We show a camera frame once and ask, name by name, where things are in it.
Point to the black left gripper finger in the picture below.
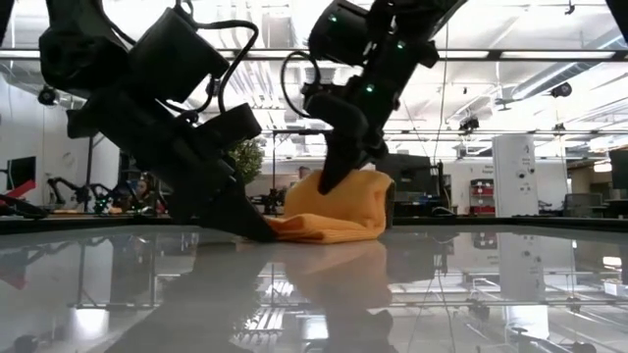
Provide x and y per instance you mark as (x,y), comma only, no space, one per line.
(230,211)

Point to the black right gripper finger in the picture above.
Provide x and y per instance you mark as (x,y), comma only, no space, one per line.
(341,169)

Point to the orange microfiber towel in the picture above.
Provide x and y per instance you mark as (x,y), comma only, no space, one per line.
(343,211)

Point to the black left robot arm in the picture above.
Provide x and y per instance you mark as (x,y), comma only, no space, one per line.
(122,49)

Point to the black background robot arm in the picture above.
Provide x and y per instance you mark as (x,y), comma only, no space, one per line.
(73,188)

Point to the black red background robot arm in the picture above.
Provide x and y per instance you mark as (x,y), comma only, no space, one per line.
(270,201)

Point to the person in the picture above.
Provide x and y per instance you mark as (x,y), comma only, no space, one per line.
(142,188)
(303,171)

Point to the artificial plant in black pot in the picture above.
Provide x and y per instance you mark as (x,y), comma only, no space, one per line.
(247,159)

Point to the large dark monitor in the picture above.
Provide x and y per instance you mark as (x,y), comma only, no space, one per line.
(417,181)

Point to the black monitor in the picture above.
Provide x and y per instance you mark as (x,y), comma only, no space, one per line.
(22,171)
(619,169)

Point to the red object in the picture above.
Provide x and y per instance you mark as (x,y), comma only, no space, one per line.
(22,188)

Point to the white column with sensors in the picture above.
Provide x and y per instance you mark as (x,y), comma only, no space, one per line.
(515,171)

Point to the black beam with light strips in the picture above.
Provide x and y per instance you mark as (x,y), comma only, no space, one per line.
(515,54)

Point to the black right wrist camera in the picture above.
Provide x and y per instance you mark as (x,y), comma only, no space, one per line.
(333,110)

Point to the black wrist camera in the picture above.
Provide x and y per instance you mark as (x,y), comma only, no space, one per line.
(230,125)
(333,110)

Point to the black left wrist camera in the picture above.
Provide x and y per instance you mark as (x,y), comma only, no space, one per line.
(230,125)

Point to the black table frame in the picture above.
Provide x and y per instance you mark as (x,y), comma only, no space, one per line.
(490,221)

